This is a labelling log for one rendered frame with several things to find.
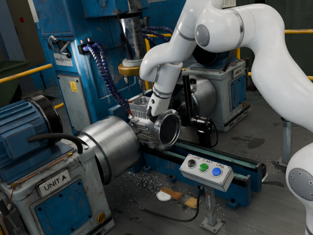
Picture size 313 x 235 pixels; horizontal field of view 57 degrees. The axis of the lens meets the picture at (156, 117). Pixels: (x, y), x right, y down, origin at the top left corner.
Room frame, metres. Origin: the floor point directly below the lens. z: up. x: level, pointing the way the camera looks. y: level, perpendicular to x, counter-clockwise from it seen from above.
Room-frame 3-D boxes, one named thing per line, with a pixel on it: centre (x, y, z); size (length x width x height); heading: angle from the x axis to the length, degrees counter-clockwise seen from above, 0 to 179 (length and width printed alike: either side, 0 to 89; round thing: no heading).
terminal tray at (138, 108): (1.32, 0.04, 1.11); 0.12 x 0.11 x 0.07; 45
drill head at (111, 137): (1.05, 0.27, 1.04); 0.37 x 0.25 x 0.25; 134
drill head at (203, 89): (1.53, -0.22, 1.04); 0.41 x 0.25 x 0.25; 134
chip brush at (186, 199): (1.00, -0.04, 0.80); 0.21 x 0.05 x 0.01; 44
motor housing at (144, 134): (1.29, 0.02, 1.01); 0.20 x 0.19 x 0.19; 45
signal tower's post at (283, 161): (1.12, -0.57, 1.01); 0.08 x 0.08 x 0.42; 44
